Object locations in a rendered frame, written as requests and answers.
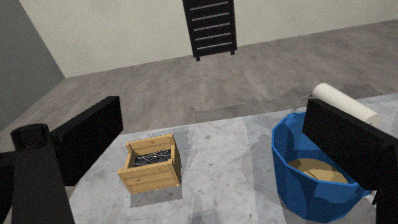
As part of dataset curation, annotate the wooden crate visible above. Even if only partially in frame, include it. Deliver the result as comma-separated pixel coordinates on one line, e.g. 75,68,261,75
117,133,180,194

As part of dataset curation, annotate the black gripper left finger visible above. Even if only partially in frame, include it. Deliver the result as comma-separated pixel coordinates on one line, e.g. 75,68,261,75
0,96,123,224

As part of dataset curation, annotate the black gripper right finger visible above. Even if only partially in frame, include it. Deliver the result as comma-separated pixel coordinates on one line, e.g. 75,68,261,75
302,99,398,224

